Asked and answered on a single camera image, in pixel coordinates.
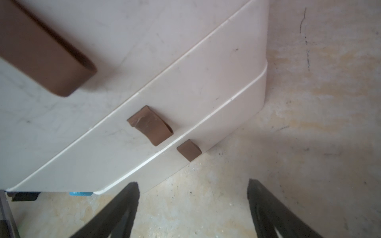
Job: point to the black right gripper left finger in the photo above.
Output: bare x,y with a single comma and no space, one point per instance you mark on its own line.
116,219

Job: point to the white top drawer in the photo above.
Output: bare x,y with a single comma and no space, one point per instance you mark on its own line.
130,42

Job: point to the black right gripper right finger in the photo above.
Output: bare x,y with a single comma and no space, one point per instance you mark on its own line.
271,218

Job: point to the brown drawer handle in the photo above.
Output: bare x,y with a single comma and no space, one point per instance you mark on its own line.
35,49
151,125
189,150

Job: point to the brown top drawer handle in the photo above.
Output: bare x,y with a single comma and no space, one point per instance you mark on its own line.
35,49

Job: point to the white plastic drawer cabinet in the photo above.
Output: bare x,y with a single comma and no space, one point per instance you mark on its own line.
134,89

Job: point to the brown middle drawer handle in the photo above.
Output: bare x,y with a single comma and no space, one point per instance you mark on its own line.
151,125

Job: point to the brown bottom drawer handle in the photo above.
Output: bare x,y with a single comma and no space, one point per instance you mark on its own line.
189,150

